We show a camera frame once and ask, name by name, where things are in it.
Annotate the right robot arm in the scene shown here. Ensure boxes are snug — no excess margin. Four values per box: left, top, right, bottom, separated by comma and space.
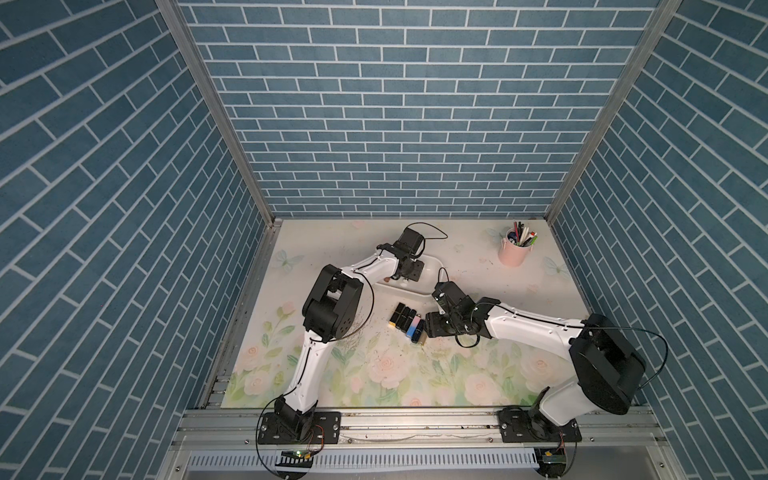
426, 281, 646, 433

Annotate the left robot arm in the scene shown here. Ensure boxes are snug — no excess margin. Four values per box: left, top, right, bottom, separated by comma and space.
274, 226, 426, 439

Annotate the white storage box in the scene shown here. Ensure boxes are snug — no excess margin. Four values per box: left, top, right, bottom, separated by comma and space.
378, 255, 445, 296

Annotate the black round lipstick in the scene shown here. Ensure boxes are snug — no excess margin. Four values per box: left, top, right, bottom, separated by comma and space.
411, 320, 426, 344

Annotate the black copper-band lipstick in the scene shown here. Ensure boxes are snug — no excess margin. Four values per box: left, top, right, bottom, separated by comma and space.
396, 306, 417, 333

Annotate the pink blue gradient lipstick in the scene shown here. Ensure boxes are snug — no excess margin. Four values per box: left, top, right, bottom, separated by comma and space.
406, 316, 422, 341

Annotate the black silver-band lipstick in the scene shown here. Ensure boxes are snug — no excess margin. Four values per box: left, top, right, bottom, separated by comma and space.
393, 303, 415, 332

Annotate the pink metal pen bucket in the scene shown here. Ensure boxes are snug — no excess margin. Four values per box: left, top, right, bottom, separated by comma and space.
498, 238, 532, 268

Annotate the right green circuit board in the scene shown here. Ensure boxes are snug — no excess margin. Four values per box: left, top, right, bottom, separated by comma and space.
534, 448, 568, 479

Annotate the green circuit board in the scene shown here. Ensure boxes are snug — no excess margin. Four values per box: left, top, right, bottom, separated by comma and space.
275, 450, 314, 470
534, 448, 568, 479

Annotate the left green circuit board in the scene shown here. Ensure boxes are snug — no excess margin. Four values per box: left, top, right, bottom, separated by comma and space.
275, 450, 314, 470

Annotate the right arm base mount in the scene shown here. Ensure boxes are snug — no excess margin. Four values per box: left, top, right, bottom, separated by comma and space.
496, 406, 583, 444

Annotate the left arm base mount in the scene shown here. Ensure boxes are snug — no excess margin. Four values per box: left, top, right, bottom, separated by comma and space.
257, 411, 342, 445

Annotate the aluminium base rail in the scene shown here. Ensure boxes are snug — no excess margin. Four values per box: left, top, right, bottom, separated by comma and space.
159, 407, 684, 479

